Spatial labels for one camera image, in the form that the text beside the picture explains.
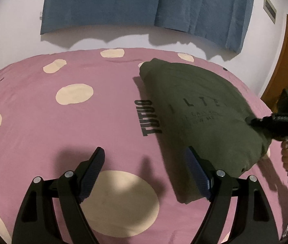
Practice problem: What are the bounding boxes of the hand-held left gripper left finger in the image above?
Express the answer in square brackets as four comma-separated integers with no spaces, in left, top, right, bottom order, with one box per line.
[12,147,106,244]

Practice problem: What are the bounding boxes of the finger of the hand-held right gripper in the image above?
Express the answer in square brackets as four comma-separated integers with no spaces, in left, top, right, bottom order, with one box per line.
[245,115,274,141]

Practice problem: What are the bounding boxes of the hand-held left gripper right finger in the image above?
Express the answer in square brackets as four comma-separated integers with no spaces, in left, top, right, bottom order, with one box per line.
[185,146,280,244]

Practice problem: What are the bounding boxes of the dark green shirt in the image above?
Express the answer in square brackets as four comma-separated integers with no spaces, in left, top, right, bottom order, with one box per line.
[139,58,272,205]

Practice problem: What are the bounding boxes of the pink dotted bed sheet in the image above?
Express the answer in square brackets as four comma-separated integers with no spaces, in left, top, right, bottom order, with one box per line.
[0,48,288,244]

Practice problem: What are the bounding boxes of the blue curtain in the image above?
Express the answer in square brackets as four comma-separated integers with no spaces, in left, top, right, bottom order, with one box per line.
[39,0,256,54]

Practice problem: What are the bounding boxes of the wall vent panel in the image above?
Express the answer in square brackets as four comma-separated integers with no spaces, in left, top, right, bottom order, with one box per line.
[263,0,277,24]

